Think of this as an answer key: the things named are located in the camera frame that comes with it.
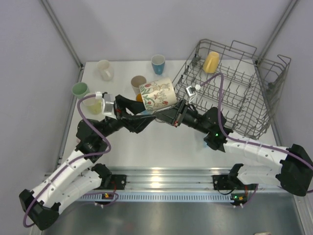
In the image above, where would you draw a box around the dark blue mug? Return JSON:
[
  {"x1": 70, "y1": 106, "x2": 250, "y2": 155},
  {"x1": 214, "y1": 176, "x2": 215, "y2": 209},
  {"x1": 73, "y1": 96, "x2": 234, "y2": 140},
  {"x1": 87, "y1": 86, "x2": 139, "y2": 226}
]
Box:
[{"x1": 151, "y1": 54, "x2": 165, "y2": 75}]

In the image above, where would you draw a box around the beige tumbler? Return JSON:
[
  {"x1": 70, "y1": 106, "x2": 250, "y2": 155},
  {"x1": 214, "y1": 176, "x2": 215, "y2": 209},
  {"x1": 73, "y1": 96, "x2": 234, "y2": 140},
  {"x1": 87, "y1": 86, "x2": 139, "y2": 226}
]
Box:
[{"x1": 131, "y1": 75, "x2": 147, "y2": 95}]

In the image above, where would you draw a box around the green tumbler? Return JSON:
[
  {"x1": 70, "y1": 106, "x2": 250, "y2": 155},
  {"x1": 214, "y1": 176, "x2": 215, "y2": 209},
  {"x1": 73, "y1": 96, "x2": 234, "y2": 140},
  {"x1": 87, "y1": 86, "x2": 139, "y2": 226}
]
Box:
[{"x1": 71, "y1": 82, "x2": 90, "y2": 99}]

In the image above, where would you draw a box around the light blue mug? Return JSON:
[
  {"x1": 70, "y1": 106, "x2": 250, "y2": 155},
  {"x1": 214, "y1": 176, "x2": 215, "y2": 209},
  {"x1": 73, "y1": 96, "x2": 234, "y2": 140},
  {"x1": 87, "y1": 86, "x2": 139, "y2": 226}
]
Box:
[{"x1": 201, "y1": 141, "x2": 208, "y2": 148}]

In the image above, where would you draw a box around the pale yellow-green mug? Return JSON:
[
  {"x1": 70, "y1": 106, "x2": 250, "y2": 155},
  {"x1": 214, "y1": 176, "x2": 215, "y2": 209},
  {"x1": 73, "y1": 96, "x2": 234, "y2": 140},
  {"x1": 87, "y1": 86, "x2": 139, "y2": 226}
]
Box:
[{"x1": 83, "y1": 93, "x2": 102, "y2": 115}]

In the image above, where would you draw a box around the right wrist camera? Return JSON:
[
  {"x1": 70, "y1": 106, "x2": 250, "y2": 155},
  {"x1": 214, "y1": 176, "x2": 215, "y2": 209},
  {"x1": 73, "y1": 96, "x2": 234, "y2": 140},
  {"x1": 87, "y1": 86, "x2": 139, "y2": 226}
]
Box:
[{"x1": 185, "y1": 84, "x2": 201, "y2": 104}]

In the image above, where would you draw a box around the perforated cable tray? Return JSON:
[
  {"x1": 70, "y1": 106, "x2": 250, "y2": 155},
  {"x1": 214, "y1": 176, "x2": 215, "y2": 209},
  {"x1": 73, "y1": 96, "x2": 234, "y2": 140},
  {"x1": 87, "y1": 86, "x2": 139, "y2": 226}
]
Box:
[{"x1": 78, "y1": 191, "x2": 247, "y2": 203}]

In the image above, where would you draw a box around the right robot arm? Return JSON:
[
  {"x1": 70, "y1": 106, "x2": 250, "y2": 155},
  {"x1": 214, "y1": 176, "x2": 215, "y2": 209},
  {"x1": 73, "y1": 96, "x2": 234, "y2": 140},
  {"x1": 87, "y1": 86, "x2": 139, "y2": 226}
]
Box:
[{"x1": 154, "y1": 100, "x2": 313, "y2": 196}]

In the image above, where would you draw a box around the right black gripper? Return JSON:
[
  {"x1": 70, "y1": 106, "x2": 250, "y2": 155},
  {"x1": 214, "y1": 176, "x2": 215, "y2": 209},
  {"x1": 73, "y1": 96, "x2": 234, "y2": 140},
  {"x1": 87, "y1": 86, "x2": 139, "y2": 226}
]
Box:
[{"x1": 155, "y1": 99, "x2": 211, "y2": 135}]

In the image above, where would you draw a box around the blue butterfly mug orange inside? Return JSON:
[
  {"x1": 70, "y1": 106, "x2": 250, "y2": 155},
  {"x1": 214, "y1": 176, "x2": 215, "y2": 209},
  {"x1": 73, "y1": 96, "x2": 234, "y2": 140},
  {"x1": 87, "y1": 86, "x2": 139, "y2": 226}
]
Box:
[{"x1": 136, "y1": 94, "x2": 151, "y2": 115}]

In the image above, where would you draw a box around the grey wire dish rack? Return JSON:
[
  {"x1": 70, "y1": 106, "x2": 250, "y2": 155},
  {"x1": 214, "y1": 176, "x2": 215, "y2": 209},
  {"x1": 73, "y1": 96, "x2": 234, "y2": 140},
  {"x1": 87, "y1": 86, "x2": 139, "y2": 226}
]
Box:
[{"x1": 173, "y1": 39, "x2": 291, "y2": 140}]

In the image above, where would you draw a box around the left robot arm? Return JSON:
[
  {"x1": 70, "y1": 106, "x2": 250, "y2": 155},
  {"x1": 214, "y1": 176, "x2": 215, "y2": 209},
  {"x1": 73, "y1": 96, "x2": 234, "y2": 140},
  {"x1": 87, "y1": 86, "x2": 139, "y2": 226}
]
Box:
[{"x1": 19, "y1": 92, "x2": 155, "y2": 231}]

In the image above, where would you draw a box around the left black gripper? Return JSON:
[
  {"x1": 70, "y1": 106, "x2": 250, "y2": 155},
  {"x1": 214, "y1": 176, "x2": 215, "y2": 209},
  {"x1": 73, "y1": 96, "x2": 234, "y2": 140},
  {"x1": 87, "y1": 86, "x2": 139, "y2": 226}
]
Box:
[{"x1": 98, "y1": 95, "x2": 157, "y2": 140}]

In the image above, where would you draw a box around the yellow mug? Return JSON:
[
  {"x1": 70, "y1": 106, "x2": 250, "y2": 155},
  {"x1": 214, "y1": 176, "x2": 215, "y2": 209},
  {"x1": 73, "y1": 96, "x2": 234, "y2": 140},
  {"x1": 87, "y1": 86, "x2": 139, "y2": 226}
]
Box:
[{"x1": 202, "y1": 51, "x2": 220, "y2": 73}]

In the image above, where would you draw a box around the floral cream mug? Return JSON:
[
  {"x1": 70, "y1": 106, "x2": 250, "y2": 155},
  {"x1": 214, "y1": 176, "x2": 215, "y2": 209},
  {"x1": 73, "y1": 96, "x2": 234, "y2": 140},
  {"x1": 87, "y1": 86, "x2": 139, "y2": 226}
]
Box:
[{"x1": 139, "y1": 78, "x2": 177, "y2": 112}]

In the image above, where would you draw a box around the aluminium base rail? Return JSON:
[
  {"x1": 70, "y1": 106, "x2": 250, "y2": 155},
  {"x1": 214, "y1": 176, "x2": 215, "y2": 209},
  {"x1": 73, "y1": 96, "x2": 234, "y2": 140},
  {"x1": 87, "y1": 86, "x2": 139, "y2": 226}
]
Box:
[{"x1": 80, "y1": 166, "x2": 282, "y2": 191}]

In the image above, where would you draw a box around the white mug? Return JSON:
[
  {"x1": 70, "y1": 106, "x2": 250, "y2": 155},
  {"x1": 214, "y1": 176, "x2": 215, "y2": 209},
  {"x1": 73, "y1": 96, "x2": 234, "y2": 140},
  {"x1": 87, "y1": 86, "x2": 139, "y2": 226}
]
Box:
[{"x1": 96, "y1": 60, "x2": 114, "y2": 81}]

